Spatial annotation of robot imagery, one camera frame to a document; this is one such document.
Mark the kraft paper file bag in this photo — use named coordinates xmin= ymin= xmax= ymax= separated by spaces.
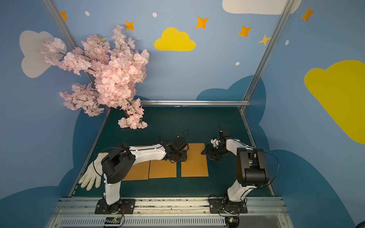
xmin=123 ymin=161 xmax=150 ymax=181
xmin=181 ymin=143 xmax=209 ymax=177
xmin=149 ymin=160 xmax=177 ymax=179

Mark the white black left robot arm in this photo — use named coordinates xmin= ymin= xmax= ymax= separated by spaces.
xmin=101 ymin=136 xmax=189 ymax=206

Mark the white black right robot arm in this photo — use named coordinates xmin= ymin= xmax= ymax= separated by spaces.
xmin=202 ymin=130 xmax=269 ymax=203

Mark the back horizontal aluminium bar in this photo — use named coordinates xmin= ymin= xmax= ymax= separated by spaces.
xmin=141 ymin=100 xmax=250 ymax=106

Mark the right round circuit board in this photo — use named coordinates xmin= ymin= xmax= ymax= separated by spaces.
xmin=224 ymin=217 xmax=240 ymax=228

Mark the white work glove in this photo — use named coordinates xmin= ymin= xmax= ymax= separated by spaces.
xmin=78 ymin=153 xmax=108 ymax=191

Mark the left green circuit board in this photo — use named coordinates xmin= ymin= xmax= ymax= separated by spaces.
xmin=103 ymin=217 xmax=122 ymax=228

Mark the pink artificial blossom tree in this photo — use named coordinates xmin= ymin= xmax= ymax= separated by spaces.
xmin=40 ymin=25 xmax=150 ymax=129

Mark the right diagonal aluminium bar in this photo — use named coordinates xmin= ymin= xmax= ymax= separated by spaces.
xmin=239 ymin=0 xmax=296 ymax=114

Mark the diagonal aluminium bar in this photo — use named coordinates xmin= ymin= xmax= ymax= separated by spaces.
xmin=42 ymin=0 xmax=96 ymax=84
xmin=239 ymin=0 xmax=296 ymax=114

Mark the left diagonal aluminium bar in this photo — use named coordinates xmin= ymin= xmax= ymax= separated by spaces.
xmin=42 ymin=0 xmax=96 ymax=84

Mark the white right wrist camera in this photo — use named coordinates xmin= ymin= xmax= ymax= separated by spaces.
xmin=210 ymin=138 xmax=220 ymax=147

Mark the right side table rail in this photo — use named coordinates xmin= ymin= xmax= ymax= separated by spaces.
xmin=239 ymin=110 xmax=276 ymax=196

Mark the table rail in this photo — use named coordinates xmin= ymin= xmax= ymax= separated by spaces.
xmin=68 ymin=111 xmax=110 ymax=197
xmin=239 ymin=110 xmax=276 ymax=196

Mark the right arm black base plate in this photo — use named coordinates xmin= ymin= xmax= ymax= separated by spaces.
xmin=208 ymin=198 xmax=248 ymax=215

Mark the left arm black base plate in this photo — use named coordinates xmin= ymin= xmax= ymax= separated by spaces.
xmin=95 ymin=198 xmax=136 ymax=215

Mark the aluminium front mounting rail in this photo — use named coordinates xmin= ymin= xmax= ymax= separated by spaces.
xmin=47 ymin=197 xmax=293 ymax=228

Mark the left side table rail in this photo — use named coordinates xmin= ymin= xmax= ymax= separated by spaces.
xmin=68 ymin=111 xmax=110 ymax=197

